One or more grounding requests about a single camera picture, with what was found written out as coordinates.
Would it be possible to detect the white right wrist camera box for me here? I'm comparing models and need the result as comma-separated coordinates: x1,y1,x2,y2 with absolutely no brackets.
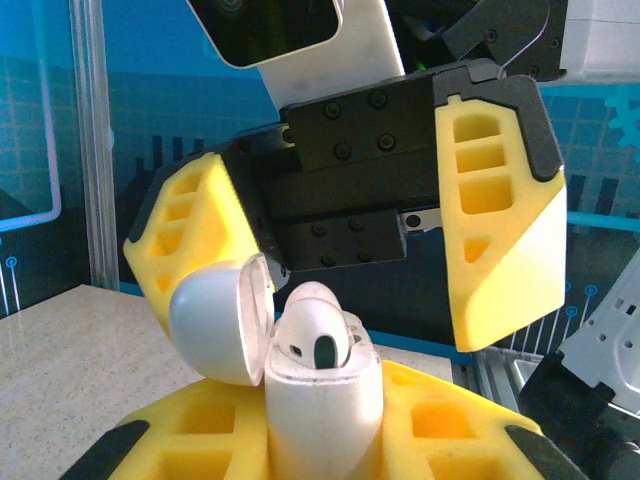
185,0,407,109

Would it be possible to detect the white wireless earbud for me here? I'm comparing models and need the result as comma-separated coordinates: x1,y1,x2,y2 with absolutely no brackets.
273,279,365,371

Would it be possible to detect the yellow and purple toy block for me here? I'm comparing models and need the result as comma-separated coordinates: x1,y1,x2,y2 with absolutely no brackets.
168,251,387,480

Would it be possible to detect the long aluminium frame rail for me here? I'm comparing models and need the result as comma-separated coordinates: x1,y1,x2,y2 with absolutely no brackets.
472,347,549,409

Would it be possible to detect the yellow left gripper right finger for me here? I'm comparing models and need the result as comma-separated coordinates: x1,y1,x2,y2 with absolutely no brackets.
368,359,590,480

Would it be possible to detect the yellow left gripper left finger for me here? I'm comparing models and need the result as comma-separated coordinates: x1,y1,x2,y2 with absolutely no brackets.
59,375,275,480

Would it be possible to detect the aluminium frame post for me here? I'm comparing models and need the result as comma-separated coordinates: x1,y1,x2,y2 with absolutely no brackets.
69,0,122,292

